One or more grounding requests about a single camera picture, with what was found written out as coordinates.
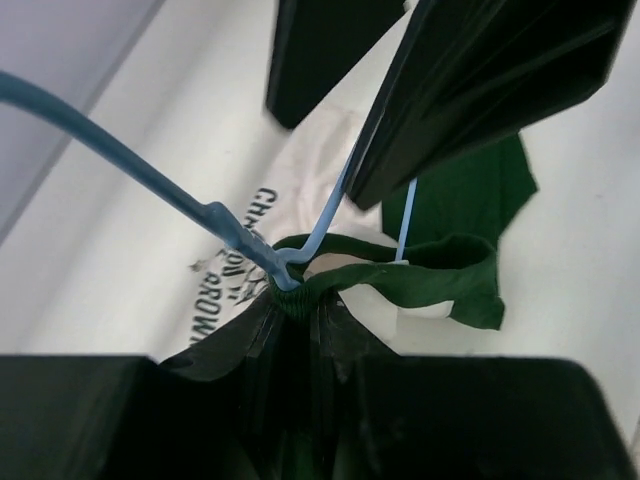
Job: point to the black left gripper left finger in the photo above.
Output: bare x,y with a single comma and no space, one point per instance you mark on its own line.
200,414

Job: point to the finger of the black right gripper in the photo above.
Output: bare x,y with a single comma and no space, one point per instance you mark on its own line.
468,73
315,44

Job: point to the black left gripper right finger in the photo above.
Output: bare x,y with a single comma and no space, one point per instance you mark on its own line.
380,415

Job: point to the blue plastic hanger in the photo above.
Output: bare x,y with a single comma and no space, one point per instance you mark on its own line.
214,217

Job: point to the white and green t-shirt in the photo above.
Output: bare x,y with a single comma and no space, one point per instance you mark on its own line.
434,257

